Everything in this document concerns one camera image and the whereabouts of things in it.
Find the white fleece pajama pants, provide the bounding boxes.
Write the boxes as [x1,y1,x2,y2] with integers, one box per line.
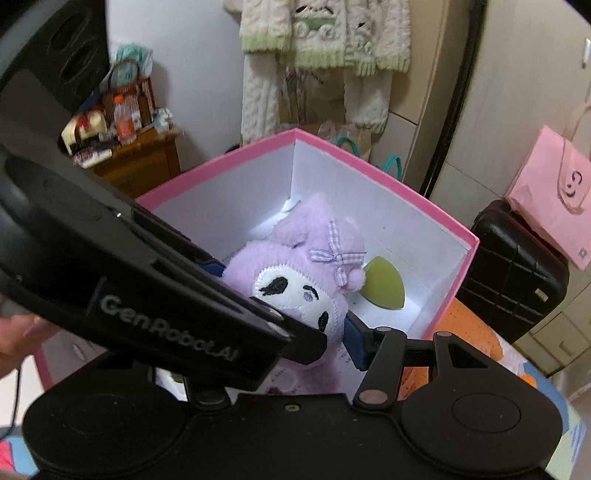
[240,60,393,146]

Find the wooden nightstand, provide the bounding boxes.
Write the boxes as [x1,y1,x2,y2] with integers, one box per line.
[90,124,183,199]

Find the purple plush toy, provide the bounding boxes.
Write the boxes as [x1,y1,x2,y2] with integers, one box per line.
[222,193,368,367]

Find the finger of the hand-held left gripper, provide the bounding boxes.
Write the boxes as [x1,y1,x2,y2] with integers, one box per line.
[249,298,328,365]
[131,208,225,278]

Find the beige wardrobe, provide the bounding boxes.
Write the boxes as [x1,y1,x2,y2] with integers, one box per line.
[462,0,591,384]

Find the patchwork blanket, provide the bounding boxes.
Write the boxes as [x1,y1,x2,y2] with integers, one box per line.
[399,298,583,467]

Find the teal handled bag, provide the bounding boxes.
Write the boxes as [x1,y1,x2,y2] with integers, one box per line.
[337,136,403,182]

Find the person's left hand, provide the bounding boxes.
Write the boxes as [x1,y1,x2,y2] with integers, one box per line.
[0,314,54,370]

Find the tall beige carton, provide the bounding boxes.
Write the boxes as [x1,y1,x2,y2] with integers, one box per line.
[388,0,467,125]

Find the orange drink bottle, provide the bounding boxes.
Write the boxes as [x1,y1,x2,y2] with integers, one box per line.
[113,95,137,141]

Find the brown woven basket bag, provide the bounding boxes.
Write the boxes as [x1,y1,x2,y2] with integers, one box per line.
[99,62,155,134]

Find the pale green patterned packet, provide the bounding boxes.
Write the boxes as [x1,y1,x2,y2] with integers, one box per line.
[111,41,155,77]

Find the green makeup sponge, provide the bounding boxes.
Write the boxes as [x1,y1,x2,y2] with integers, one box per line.
[359,256,403,311]

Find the white fleece pajama jacket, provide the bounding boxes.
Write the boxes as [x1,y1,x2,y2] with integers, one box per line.
[224,0,411,77]

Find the black suitcase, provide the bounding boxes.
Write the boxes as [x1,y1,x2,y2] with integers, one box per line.
[455,199,570,344]

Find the cream red box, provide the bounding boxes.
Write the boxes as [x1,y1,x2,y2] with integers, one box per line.
[61,108,109,155]

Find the pink tote bag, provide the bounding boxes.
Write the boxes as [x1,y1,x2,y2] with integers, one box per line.
[505,104,591,271]

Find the black cable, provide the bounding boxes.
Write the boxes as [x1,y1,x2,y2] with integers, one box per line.
[0,364,25,439]

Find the pink cardboard box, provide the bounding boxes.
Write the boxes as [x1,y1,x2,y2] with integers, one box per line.
[34,128,481,398]

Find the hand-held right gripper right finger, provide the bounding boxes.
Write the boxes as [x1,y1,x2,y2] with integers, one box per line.
[344,311,490,409]

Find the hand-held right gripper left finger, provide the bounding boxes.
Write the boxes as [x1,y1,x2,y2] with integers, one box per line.
[185,371,232,409]

